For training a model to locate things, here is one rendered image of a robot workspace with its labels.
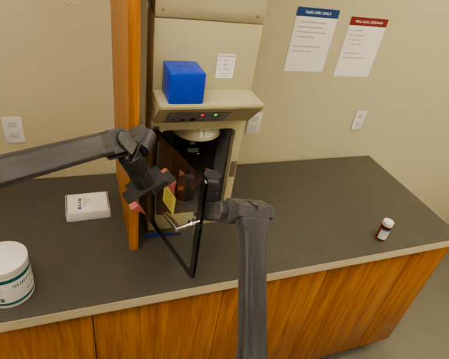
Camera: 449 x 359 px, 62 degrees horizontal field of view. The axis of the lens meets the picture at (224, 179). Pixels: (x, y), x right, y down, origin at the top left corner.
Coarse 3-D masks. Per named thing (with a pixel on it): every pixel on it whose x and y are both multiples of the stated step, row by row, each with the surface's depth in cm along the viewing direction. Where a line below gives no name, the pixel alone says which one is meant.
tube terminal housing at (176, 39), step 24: (168, 24) 100; (192, 24) 102; (216, 24) 104; (240, 24) 107; (168, 48) 104; (192, 48) 106; (216, 48) 108; (240, 48) 111; (240, 72) 115; (240, 144) 132
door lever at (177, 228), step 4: (164, 212) 112; (164, 216) 112; (168, 216) 111; (168, 220) 110; (172, 220) 109; (188, 220) 110; (172, 224) 108; (176, 224) 108; (184, 224) 108; (188, 224) 109; (176, 228) 106; (180, 228) 107; (184, 228) 108
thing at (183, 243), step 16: (160, 144) 114; (160, 160) 117; (176, 160) 107; (176, 176) 110; (192, 176) 101; (160, 192) 123; (176, 192) 113; (192, 192) 104; (160, 208) 126; (176, 208) 115; (192, 208) 106; (160, 224) 130; (192, 224) 108; (176, 240) 121; (192, 240) 111; (176, 256) 125; (192, 256) 114; (192, 272) 116
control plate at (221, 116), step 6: (168, 114) 106; (174, 114) 107; (180, 114) 108; (186, 114) 108; (192, 114) 109; (198, 114) 110; (204, 114) 110; (210, 114) 111; (222, 114) 113; (228, 114) 114; (168, 120) 112; (174, 120) 113; (186, 120) 114; (198, 120) 116; (204, 120) 117; (210, 120) 118; (216, 120) 119; (222, 120) 120
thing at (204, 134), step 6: (174, 132) 129; (180, 132) 127; (186, 132) 127; (192, 132) 126; (198, 132) 126; (204, 132) 127; (210, 132) 128; (216, 132) 131; (186, 138) 127; (192, 138) 127; (198, 138) 127; (204, 138) 127; (210, 138) 129
